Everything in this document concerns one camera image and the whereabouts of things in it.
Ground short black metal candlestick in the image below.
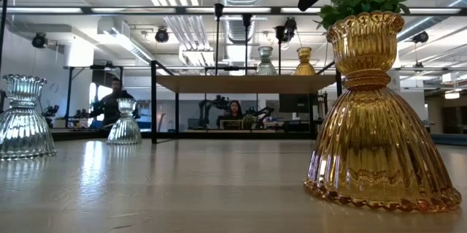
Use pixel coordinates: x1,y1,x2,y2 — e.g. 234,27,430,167
274,25,286,76

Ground amber ribbed glass candle holder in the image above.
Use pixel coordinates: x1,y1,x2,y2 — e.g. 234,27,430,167
303,10,463,213
293,46,317,76

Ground clear ribbed glass candle holder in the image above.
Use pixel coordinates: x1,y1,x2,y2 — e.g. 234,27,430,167
255,45,277,76
106,97,143,145
0,74,58,161

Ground tall black metal candlestick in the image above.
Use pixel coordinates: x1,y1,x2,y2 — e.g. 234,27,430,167
213,2,225,76

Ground black overhead light beam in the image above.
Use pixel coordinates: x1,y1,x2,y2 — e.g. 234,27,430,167
0,5,467,17

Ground black ceiling spotlight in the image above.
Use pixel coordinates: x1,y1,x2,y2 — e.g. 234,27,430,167
277,16,298,43
31,31,48,49
154,26,170,43
412,31,430,45

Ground black background monitor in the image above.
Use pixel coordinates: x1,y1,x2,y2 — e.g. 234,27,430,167
279,93,311,114

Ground wooden riser shelf black legs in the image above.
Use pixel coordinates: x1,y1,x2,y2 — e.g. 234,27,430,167
150,60,344,145

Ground seated person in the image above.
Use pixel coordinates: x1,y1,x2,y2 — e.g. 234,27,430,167
217,99,244,129

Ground dark background laptop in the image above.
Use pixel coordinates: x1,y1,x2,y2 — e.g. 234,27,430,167
218,118,244,131

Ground standing person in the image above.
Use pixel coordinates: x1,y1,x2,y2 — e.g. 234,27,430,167
90,77,135,129

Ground black frame crossbar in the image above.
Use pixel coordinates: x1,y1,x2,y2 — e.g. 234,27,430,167
50,130,318,141

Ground black background workstation frame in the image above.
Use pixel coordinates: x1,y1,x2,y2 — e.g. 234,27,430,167
63,64,125,130

